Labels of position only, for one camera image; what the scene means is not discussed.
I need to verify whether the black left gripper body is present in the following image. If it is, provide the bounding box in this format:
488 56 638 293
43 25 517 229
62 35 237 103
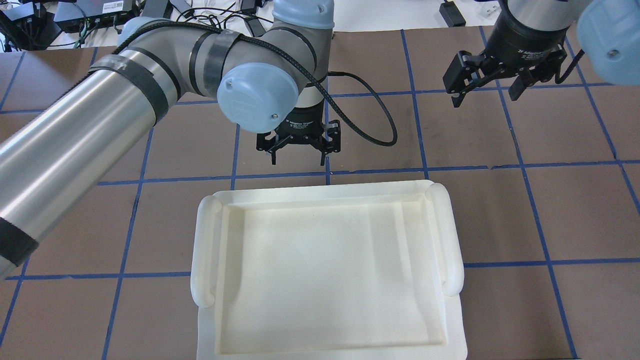
256 107 342 153

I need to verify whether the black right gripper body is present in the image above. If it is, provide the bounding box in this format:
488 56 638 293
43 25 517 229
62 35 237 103
443 10 570 95

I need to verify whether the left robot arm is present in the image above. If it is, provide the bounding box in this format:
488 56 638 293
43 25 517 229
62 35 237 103
0 0 335 280

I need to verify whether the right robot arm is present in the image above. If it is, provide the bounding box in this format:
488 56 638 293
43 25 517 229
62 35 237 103
443 0 640 108

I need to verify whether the black power adapter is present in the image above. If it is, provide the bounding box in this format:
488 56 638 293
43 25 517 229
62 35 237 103
438 0 467 28

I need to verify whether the white plastic tray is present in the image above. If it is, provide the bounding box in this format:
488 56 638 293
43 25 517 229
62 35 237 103
190 180 467 360

